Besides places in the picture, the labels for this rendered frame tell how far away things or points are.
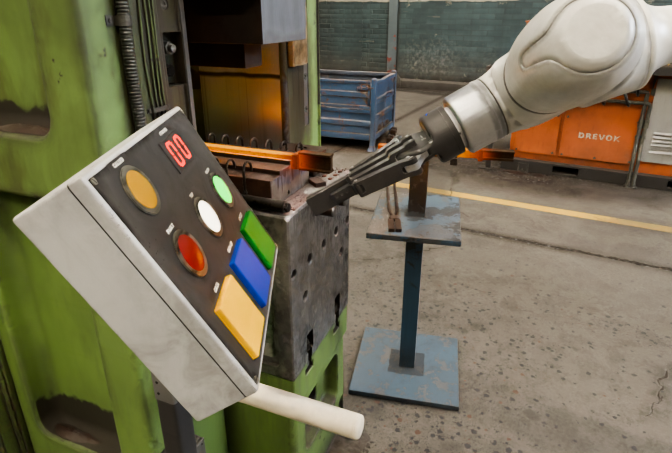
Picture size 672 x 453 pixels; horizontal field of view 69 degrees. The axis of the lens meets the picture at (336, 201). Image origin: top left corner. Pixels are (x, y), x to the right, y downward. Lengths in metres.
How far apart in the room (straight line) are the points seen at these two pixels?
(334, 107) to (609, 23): 4.58
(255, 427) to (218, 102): 0.94
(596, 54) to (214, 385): 0.49
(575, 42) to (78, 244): 0.49
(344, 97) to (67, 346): 4.04
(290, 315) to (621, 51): 0.90
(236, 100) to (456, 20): 7.48
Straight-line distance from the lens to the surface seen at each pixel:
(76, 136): 0.94
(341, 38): 9.62
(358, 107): 4.95
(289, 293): 1.16
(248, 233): 0.72
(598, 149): 4.61
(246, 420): 1.51
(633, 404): 2.21
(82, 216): 0.49
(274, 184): 1.12
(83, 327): 1.27
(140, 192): 0.53
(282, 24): 1.11
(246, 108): 1.51
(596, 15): 0.53
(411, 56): 9.07
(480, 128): 0.69
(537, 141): 4.62
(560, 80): 0.54
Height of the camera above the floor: 1.34
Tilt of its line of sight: 21 degrees down
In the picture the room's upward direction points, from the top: straight up
